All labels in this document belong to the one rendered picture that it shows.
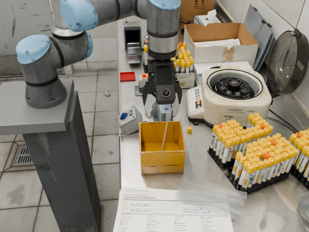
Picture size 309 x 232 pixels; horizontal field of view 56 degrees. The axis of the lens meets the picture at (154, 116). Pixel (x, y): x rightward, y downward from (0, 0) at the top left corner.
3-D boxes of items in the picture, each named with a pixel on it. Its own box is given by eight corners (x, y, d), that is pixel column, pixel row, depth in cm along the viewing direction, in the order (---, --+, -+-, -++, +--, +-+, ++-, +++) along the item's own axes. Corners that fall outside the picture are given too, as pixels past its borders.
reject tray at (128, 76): (119, 73, 134) (119, 72, 134) (134, 72, 135) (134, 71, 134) (120, 82, 129) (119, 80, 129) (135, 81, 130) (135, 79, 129)
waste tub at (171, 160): (140, 144, 99) (139, 122, 93) (179, 142, 100) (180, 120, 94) (140, 175, 89) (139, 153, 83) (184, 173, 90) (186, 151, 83)
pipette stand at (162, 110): (152, 117, 110) (152, 95, 104) (171, 115, 111) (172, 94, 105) (156, 136, 103) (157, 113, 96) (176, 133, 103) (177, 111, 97)
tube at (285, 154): (278, 181, 87) (288, 156, 80) (272, 180, 87) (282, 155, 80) (278, 176, 88) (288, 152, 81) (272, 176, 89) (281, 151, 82)
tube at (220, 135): (216, 161, 93) (221, 136, 86) (213, 158, 94) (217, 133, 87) (220, 159, 94) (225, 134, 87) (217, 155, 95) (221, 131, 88)
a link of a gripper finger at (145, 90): (154, 104, 82) (163, 78, 77) (155, 107, 81) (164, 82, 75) (138, 101, 81) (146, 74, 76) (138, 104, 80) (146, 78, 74)
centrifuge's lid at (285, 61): (283, 16, 101) (306, 20, 101) (257, 78, 117) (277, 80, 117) (304, 44, 84) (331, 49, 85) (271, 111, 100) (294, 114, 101)
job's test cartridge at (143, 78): (139, 86, 124) (139, 73, 120) (150, 85, 124) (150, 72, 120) (140, 91, 121) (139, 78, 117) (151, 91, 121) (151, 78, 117)
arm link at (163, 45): (180, 37, 67) (144, 38, 66) (179, 55, 70) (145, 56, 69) (176, 24, 72) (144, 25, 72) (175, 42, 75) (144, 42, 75)
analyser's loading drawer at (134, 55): (126, 43, 153) (126, 34, 150) (139, 43, 154) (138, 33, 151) (128, 63, 138) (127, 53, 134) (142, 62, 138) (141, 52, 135)
